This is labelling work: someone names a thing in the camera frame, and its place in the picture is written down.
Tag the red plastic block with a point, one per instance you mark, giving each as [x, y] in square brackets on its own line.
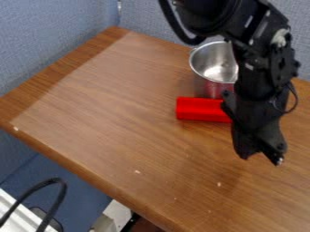
[200, 109]

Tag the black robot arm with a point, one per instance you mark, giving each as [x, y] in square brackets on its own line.
[258, 30]

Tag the metal pot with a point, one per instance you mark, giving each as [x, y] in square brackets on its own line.
[215, 69]

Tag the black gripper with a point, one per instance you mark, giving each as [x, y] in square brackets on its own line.
[255, 128]

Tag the white table frame part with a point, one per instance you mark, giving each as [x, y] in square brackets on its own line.
[112, 219]

